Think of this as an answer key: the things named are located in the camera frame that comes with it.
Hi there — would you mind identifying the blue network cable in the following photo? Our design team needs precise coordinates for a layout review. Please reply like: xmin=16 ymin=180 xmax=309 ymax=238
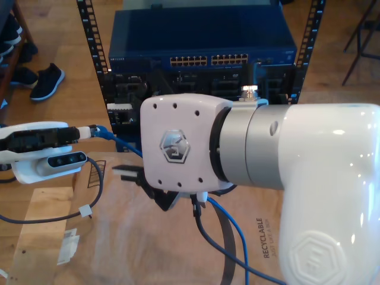
xmin=88 ymin=124 xmax=252 ymax=285

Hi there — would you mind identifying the black rack drawer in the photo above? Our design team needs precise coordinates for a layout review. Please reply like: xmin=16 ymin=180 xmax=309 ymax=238
xmin=114 ymin=94 xmax=293 ymax=134

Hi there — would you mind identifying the blue box under rack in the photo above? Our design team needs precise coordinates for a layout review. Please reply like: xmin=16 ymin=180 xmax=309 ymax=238
xmin=115 ymin=132 xmax=144 ymax=154

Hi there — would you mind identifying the black shoe white sole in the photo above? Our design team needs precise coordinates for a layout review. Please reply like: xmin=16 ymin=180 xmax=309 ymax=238
xmin=29 ymin=62 xmax=65 ymax=102
xmin=10 ymin=66 xmax=39 ymax=89
xmin=0 ymin=43 xmax=15 ymax=58
xmin=0 ymin=13 xmax=23 ymax=45

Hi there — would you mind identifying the black rack server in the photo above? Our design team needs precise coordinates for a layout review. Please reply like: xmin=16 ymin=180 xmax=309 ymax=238
xmin=112 ymin=71 xmax=296 ymax=100

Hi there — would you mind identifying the brown paper mailer bag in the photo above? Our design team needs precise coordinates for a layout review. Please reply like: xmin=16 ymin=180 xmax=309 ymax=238
xmin=53 ymin=151 xmax=286 ymax=285

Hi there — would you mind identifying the white shipping label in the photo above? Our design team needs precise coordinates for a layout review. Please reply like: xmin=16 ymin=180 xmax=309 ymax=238
xmin=58 ymin=227 xmax=80 ymax=265

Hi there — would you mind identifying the wooden shoe shelf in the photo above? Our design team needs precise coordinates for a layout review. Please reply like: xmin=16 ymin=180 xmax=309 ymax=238
xmin=0 ymin=0 xmax=34 ymax=100

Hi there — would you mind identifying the dark metal chair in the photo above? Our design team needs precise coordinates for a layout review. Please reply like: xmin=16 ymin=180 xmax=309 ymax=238
xmin=341 ymin=0 xmax=380 ymax=87

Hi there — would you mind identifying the black server rack frame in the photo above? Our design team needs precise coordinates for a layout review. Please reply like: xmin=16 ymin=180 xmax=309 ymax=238
xmin=76 ymin=0 xmax=327 ymax=135

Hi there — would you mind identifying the blue network switch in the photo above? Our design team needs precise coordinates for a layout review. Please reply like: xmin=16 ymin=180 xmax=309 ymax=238
xmin=108 ymin=10 xmax=298 ymax=72

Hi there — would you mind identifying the black camera cable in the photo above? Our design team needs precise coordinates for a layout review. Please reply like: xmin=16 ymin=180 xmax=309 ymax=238
xmin=191 ymin=201 xmax=287 ymax=285

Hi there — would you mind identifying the grey device atop switch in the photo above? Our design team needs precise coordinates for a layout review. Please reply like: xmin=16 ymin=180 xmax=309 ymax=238
xmin=123 ymin=0 xmax=283 ymax=12

